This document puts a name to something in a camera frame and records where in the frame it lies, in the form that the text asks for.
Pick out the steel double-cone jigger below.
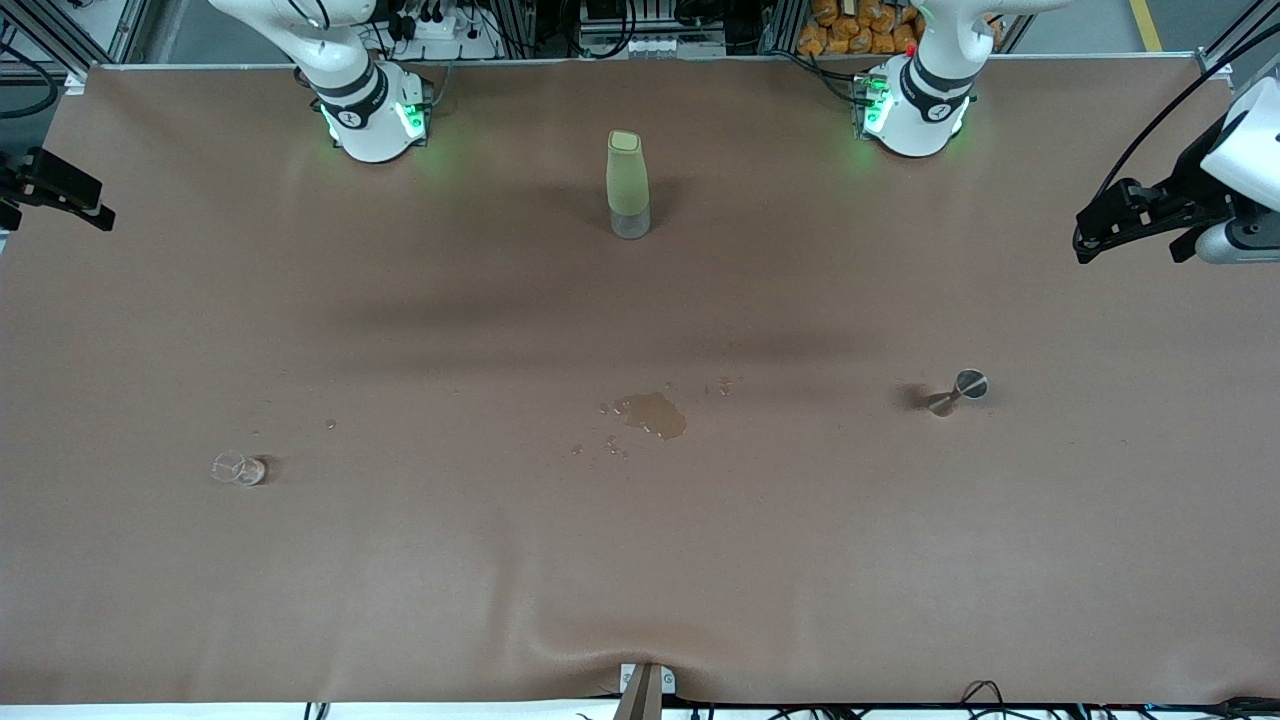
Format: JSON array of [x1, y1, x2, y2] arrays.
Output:
[[925, 369, 990, 418]]

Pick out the clear glass measuring beaker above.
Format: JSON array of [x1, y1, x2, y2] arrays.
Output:
[[210, 450, 269, 489]]

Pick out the bag of orange items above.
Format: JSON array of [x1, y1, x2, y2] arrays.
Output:
[[797, 0, 923, 58]]

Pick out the white power strip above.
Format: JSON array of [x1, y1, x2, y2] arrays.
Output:
[[385, 5, 501, 61]]

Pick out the yellow-green bottle, clear base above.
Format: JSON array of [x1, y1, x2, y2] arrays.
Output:
[[606, 130, 652, 241]]

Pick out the black box with white connectors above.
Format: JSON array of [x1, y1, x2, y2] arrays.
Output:
[[578, 0, 728, 59]]

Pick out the brown table mat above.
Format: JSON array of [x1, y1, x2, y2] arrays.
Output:
[[0, 55, 1280, 707]]

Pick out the spilled liquid puddle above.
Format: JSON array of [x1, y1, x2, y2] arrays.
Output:
[[572, 376, 744, 461]]

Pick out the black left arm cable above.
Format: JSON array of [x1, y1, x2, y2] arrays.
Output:
[[1098, 45, 1280, 201]]

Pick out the tangled black cables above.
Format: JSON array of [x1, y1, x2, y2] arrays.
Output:
[[690, 680, 1280, 720]]

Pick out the aluminium frame post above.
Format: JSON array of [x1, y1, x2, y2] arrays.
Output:
[[612, 662, 678, 720]]

